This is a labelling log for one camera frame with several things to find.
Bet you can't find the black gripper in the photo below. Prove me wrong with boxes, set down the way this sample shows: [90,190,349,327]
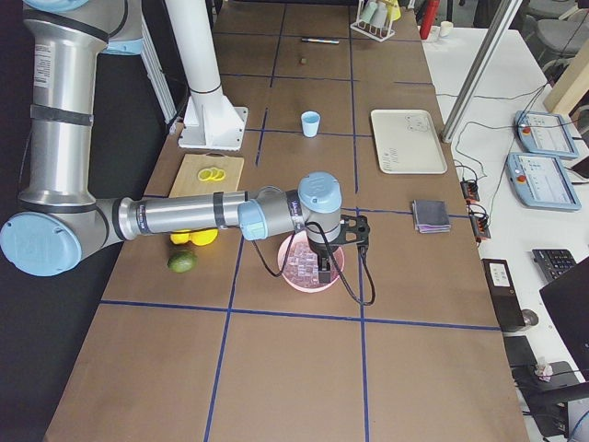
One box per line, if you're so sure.
[308,239,333,282]

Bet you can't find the light blue paper cup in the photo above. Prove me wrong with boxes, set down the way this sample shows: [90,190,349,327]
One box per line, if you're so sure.
[301,110,320,138]

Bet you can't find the steel muddler black tip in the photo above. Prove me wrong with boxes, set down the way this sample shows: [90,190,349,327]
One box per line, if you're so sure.
[300,37,340,45]

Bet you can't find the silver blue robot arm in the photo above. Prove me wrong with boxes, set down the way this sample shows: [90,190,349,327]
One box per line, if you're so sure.
[1,1,345,276]

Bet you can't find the pile of clear ice cubes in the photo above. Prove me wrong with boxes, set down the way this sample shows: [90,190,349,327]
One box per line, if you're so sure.
[283,241,339,293]

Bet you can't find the mint green cup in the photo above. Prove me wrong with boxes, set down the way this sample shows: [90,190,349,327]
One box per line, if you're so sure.
[359,0,378,24]

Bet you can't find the grey white cup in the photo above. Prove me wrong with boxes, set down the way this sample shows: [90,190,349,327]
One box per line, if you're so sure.
[370,2,388,29]

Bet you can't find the yellow cup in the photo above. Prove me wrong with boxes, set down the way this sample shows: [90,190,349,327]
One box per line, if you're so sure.
[384,0,401,22]

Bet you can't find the small white cup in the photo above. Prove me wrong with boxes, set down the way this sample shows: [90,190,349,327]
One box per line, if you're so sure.
[438,20,454,38]

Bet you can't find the pink bowl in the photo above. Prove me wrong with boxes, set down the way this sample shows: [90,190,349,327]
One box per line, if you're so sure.
[277,231,340,293]

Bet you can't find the folded grey cloth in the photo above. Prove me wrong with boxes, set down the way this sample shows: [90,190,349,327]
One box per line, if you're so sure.
[411,200,451,234]

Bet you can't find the yellow lemon near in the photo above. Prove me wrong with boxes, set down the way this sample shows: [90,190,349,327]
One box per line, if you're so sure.
[189,228,218,247]

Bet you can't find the yellow lemon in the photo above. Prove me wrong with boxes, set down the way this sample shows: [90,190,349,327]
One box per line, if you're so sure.
[169,229,191,245]
[189,228,218,247]

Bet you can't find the lemon slices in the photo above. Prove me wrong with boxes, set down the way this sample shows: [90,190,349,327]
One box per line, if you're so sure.
[197,167,226,182]

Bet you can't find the green lime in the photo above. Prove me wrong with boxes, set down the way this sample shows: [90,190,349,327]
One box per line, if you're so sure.
[167,250,198,273]

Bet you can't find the wooden cutting board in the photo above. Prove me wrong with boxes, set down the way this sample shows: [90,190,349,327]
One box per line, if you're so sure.
[168,154,244,198]

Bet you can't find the cream bear tray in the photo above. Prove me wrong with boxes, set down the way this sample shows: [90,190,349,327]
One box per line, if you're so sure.
[370,110,447,175]

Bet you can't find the yellow lemon far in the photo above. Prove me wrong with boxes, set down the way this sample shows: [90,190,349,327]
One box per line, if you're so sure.
[169,229,191,245]

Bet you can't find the orange black usb hub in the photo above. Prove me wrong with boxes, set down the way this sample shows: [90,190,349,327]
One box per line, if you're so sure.
[468,204,491,242]

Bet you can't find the black box device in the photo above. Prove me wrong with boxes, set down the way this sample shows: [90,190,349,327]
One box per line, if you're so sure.
[481,259,525,332]

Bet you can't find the computer mouse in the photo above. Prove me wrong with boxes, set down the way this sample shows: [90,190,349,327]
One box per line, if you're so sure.
[521,308,539,329]

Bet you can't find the near teach pendant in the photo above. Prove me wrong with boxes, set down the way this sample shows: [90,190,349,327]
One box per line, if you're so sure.
[506,152,582,212]

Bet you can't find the teach pendant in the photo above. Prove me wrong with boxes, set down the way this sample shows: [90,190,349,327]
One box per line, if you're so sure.
[506,152,582,212]
[514,110,579,160]

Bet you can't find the black keyboard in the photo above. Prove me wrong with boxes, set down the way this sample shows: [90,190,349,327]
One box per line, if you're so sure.
[532,249,576,282]

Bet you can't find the black monitor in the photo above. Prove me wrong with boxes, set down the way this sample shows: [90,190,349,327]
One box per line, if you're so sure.
[540,258,589,370]

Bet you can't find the far teach pendant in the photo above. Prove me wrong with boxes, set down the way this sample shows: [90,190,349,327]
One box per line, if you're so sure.
[514,110,579,160]

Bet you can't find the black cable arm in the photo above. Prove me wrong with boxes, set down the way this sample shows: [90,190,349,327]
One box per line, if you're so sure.
[250,221,376,307]

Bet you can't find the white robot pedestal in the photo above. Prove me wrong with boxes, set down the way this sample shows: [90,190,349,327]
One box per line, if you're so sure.
[166,0,248,151]

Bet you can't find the white wire cup rack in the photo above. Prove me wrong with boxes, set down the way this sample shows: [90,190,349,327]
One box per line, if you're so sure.
[350,1,396,42]

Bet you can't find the aluminium frame post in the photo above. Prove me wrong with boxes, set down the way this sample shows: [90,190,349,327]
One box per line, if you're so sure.
[441,0,523,144]

